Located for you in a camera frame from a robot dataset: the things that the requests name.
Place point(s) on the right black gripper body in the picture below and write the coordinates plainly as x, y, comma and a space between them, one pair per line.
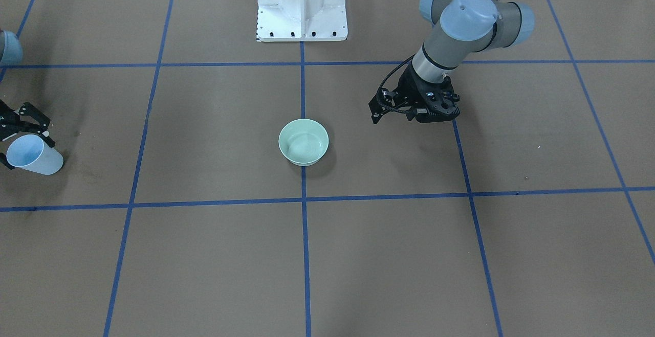
11, 124

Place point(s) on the mint green bowl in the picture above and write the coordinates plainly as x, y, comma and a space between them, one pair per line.
303, 142

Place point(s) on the light blue plastic cup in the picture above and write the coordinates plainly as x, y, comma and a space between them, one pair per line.
31, 153

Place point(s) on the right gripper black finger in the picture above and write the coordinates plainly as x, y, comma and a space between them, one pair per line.
33, 121
5, 161

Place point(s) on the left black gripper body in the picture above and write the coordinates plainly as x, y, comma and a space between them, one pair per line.
410, 88

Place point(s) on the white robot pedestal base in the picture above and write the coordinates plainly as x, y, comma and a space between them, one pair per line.
301, 21

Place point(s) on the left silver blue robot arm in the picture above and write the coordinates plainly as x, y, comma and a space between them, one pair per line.
459, 28

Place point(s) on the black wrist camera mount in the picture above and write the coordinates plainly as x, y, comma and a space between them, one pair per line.
385, 101

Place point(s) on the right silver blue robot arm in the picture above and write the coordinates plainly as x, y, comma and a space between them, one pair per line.
11, 52

